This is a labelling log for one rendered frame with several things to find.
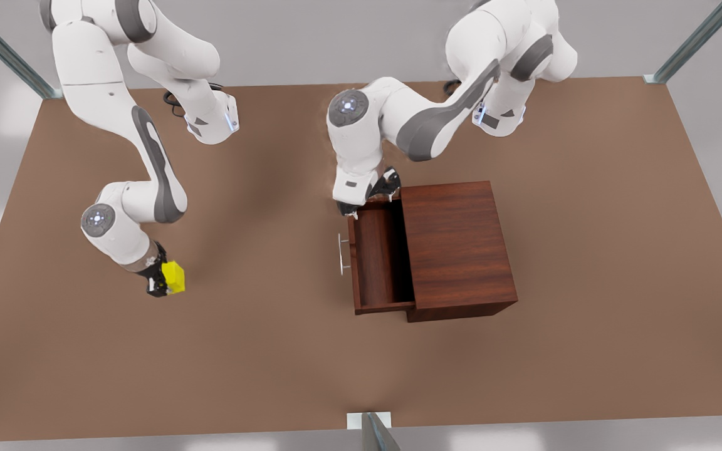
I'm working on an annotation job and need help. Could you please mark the yellow block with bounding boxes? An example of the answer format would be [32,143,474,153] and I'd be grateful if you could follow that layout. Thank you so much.
[161,261,186,294]

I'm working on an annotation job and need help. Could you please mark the brown wooden drawer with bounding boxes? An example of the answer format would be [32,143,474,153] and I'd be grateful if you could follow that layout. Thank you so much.
[347,195,417,316]

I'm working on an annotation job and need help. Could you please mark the brown wooden cabinet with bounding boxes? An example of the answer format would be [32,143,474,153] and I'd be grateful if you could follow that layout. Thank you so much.
[400,181,518,323]

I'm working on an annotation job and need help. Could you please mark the silver frame post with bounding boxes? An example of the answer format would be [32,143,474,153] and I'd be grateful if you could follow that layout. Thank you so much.
[347,412,402,451]
[0,3,63,100]
[643,0,722,85]

